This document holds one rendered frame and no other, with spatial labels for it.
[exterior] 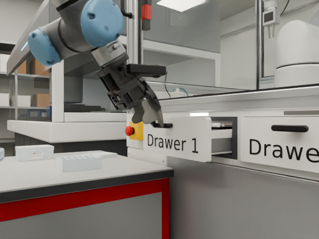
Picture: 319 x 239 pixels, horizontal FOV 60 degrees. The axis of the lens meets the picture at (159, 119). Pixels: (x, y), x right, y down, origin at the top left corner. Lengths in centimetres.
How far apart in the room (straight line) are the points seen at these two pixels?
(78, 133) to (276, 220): 108
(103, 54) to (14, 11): 449
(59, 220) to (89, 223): 9
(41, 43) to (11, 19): 450
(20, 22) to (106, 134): 375
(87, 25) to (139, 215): 61
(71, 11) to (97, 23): 5
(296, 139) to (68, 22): 50
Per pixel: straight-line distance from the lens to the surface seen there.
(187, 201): 93
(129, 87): 67
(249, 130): 70
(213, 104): 81
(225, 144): 74
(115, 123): 158
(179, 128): 75
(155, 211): 93
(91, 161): 93
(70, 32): 53
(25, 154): 118
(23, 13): 513
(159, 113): 71
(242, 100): 74
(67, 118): 148
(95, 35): 49
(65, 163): 90
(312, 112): 64
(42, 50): 60
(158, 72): 74
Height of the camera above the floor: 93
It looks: level
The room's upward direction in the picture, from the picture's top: straight up
